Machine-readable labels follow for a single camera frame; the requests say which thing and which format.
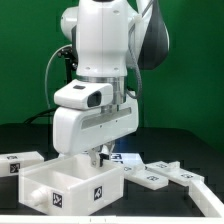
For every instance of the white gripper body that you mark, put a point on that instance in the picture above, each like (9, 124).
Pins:
(77, 131)

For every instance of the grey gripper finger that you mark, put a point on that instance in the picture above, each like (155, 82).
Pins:
(107, 150)
(94, 157)

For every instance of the white cabinet door panel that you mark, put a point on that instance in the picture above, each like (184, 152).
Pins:
(140, 175)
(173, 172)

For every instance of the white cabinet body box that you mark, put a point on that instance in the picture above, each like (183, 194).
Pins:
(70, 186)

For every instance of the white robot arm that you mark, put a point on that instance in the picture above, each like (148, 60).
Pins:
(113, 42)

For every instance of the white cabinet top block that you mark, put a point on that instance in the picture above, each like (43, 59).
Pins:
(11, 163)

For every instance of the white marker sheet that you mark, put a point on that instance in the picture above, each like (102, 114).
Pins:
(121, 158)

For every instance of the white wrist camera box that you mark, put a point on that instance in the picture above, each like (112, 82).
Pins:
(84, 95)

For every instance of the black camera on stand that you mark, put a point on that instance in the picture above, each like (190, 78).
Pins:
(70, 61)

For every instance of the white corner guide rail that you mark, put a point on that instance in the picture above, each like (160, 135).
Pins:
(208, 203)

